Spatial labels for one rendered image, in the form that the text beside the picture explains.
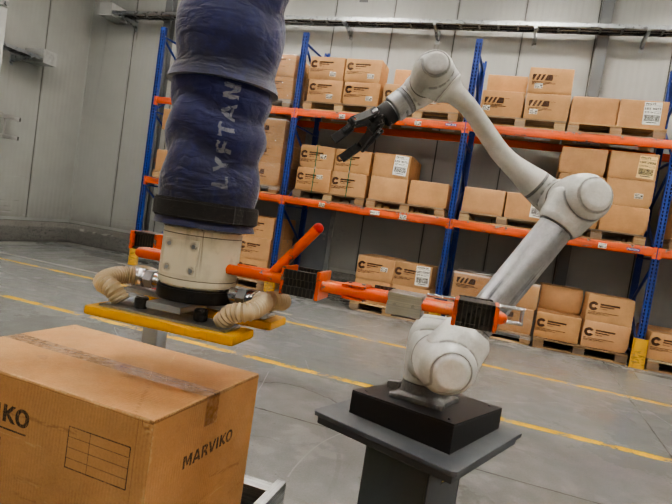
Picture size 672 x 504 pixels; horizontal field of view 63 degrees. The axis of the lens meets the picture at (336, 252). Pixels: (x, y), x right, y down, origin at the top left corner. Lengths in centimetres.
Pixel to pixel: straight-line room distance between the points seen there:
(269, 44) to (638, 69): 902
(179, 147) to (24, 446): 67
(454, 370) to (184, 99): 94
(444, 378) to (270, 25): 96
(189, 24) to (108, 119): 1167
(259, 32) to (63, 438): 88
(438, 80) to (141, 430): 114
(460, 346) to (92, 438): 91
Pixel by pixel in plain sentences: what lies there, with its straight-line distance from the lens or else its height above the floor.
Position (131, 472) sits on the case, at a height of 84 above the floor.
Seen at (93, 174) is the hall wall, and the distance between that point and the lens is 1292.
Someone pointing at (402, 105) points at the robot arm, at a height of 173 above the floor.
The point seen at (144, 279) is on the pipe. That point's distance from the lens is 130.
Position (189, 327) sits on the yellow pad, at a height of 111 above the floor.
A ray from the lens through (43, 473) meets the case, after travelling 130.
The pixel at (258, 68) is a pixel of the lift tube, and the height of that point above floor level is 164.
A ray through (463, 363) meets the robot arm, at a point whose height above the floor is 103.
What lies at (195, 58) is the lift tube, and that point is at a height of 163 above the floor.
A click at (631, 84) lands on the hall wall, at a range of 992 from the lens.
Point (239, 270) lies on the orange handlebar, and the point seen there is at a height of 122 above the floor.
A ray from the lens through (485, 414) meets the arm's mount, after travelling 183.
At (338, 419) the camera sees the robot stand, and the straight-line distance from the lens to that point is 175.
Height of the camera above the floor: 136
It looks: 3 degrees down
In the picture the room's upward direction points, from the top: 9 degrees clockwise
